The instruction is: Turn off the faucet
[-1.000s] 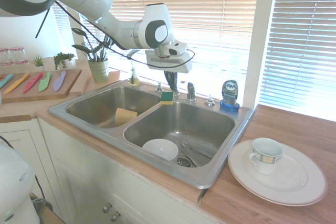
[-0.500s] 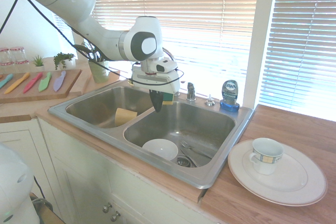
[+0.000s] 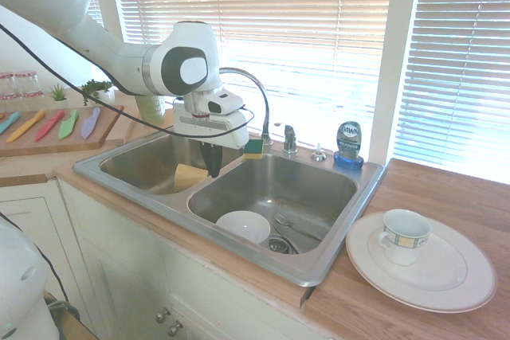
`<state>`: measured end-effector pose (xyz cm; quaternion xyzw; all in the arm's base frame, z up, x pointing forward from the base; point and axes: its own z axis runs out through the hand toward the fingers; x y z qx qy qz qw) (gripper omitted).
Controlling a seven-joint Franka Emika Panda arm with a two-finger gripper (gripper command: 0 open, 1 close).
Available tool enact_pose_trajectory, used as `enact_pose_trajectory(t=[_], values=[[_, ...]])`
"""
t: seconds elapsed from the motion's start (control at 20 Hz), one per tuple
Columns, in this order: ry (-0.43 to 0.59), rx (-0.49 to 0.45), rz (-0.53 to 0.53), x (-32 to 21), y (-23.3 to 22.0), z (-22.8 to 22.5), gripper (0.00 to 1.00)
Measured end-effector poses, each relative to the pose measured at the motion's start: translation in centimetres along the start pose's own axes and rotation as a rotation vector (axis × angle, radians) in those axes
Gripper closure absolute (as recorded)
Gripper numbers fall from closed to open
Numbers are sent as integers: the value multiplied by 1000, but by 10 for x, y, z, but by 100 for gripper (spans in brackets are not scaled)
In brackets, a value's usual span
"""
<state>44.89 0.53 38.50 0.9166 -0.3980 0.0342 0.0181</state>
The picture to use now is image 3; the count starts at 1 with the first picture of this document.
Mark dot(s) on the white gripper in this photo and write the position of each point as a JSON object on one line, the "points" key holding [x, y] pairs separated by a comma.
{"points": [[211, 131]]}

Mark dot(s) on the stainless steel double sink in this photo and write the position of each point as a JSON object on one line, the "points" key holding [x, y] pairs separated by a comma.
{"points": [[279, 188]]}

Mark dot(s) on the metal table knife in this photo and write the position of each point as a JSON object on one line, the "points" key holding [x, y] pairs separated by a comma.
{"points": [[289, 236]]}

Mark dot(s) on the wide window blind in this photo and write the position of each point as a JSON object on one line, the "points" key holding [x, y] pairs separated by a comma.
{"points": [[299, 37]]}

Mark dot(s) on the glass jar with gingham lid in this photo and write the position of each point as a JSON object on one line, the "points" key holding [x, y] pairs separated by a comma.
{"points": [[28, 87], [8, 89]]}

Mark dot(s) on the yellow and green sponge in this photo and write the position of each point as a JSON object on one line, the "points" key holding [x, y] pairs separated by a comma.
{"points": [[255, 149]]}

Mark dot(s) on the white patterned teacup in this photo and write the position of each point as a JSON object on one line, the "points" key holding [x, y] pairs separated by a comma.
{"points": [[404, 242]]}

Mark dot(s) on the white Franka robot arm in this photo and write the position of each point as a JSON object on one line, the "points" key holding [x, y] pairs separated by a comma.
{"points": [[119, 53]]}

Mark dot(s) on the large white dinner plate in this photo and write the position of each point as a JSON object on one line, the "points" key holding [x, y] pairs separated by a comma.
{"points": [[446, 276]]}

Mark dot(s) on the round metal cabinet knob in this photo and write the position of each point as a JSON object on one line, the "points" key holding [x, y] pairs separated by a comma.
{"points": [[162, 315], [175, 329]]}

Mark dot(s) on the small spiky potted plant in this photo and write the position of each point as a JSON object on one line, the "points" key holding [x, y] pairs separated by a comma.
{"points": [[59, 95]]}

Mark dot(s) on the small chrome sink cap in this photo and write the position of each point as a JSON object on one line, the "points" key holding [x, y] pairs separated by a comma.
{"points": [[318, 155]]}

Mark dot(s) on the purple plastic knife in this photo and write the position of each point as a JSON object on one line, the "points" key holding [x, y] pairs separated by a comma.
{"points": [[90, 123]]}

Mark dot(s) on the white kitchen cabinet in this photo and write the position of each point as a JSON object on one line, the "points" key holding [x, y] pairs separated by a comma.
{"points": [[139, 268]]}

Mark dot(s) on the red plastic knife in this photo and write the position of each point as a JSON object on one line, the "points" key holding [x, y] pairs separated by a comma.
{"points": [[49, 126]]}

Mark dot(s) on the green plastic knife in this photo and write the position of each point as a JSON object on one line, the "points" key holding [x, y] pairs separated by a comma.
{"points": [[68, 125]]}

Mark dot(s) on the yellow plastic cup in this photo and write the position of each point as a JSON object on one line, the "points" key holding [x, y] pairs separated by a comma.
{"points": [[189, 177]]}

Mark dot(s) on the metal sink drain strainer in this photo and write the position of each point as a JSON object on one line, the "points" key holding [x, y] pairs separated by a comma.
{"points": [[283, 245]]}

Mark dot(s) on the orange plastic knife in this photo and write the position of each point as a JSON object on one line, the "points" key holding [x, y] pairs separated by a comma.
{"points": [[26, 126]]}

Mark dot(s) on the pale green textured vase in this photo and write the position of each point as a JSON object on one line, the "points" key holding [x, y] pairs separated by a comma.
{"points": [[150, 109]]}

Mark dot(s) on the blue Dawn dish soap bottle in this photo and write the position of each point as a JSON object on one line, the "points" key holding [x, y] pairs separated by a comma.
{"points": [[348, 145]]}

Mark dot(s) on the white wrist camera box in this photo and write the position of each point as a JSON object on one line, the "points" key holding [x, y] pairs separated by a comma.
{"points": [[221, 103]]}

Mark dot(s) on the narrow window blind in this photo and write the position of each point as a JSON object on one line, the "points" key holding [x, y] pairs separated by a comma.
{"points": [[458, 77]]}

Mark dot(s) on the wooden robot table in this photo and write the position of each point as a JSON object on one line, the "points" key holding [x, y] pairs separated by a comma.
{"points": [[75, 326]]}

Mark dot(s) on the white bowl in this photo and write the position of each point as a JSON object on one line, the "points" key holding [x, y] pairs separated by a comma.
{"points": [[243, 226]]}

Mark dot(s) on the chrome gooseneck faucet spout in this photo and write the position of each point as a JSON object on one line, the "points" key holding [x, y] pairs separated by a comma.
{"points": [[263, 93]]}

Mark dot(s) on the wooden cutting board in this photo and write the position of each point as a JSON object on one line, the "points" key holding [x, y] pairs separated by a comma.
{"points": [[56, 145]]}

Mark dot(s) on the metal fork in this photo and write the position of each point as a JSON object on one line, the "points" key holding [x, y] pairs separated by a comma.
{"points": [[283, 220]]}

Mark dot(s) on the teal plastic knife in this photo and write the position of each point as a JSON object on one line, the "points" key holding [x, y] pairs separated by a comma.
{"points": [[9, 124]]}

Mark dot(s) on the trailing succulent potted plant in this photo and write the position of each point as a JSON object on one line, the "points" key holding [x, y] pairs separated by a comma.
{"points": [[97, 87]]}

